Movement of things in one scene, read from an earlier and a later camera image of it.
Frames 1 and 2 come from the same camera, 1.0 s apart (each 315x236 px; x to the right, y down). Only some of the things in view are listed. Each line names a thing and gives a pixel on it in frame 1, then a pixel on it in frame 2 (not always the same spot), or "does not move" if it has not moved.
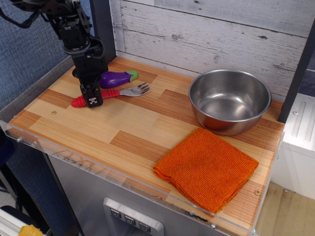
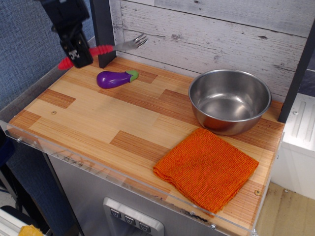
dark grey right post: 309,56 does not move
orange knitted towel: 209,170 does not move
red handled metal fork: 134,91 → 138,41
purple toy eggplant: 109,79 does not move
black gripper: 89,70 → 66,17
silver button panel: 122,221 does not move
